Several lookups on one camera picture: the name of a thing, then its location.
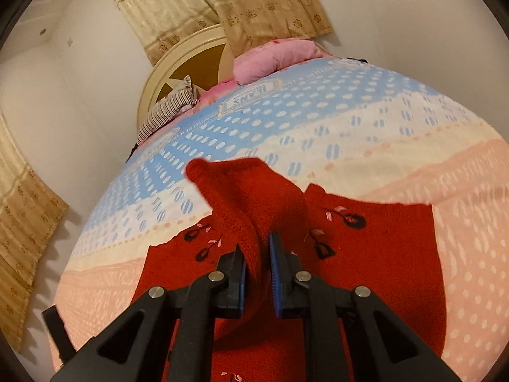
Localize dotted pastel blanket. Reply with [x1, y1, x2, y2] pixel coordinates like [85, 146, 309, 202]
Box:
[52, 53, 509, 375]

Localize pink pillow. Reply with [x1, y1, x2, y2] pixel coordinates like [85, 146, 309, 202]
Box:
[233, 39, 331, 85]

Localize red knitted sweater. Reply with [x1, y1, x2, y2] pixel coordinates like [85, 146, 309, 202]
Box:
[129, 158, 448, 382]

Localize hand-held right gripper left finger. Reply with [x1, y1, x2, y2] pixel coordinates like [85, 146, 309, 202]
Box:
[50, 244, 247, 382]

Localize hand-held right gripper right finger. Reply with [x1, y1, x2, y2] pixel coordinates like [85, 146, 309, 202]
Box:
[268, 231, 464, 382]

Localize cream wooden headboard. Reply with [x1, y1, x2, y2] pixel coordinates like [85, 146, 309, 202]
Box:
[137, 23, 235, 128]

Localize black flat bar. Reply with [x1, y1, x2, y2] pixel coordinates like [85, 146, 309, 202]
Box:
[42, 306, 77, 364]

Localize tan floral curtain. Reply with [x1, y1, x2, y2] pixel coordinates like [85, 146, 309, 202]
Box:
[191, 0, 334, 55]
[0, 113, 69, 353]

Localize pink bed sheet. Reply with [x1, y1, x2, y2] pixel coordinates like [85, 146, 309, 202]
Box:
[197, 77, 241, 106]

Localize cream striped curtain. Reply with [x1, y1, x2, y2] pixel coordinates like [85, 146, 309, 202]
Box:
[101, 0, 223, 66]

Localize striped pillow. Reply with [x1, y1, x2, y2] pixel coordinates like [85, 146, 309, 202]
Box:
[137, 75, 199, 144]

